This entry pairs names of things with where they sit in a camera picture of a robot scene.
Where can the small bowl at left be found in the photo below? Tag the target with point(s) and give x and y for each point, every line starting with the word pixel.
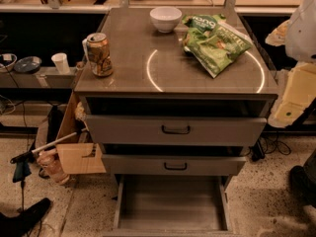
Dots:
pixel 7 62

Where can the middle grey drawer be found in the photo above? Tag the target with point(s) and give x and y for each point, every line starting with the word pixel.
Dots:
pixel 173 165

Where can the green jalapeno chip bag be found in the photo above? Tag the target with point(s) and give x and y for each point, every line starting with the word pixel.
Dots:
pixel 215 47

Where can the grey drawer cabinet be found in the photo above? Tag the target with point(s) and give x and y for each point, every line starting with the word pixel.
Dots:
pixel 153 77

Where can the orange soda can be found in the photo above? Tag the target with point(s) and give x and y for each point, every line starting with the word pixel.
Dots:
pixel 97 50

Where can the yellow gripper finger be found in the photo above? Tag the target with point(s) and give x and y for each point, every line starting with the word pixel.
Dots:
pixel 297 91

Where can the top grey drawer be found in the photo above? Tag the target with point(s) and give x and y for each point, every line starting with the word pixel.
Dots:
pixel 175 130

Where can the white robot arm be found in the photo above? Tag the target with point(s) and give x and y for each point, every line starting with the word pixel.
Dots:
pixel 298 33

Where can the white paper cup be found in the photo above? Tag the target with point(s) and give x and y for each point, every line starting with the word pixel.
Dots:
pixel 61 63

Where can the green chip bag behind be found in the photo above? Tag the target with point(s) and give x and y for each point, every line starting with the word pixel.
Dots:
pixel 203 22

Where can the open bottom grey drawer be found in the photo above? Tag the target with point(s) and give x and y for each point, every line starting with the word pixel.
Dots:
pixel 171 206

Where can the clear plastic bottle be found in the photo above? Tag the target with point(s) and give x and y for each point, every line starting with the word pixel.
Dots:
pixel 50 163

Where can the brown cardboard box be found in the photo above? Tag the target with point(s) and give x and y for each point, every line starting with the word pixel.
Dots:
pixel 77 154

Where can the grabber stick tool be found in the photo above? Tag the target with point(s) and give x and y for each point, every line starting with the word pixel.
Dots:
pixel 26 155

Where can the dark round plate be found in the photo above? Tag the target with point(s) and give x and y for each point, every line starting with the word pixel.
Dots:
pixel 30 64

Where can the white ceramic bowl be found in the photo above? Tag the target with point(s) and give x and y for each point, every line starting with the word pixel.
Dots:
pixel 165 18

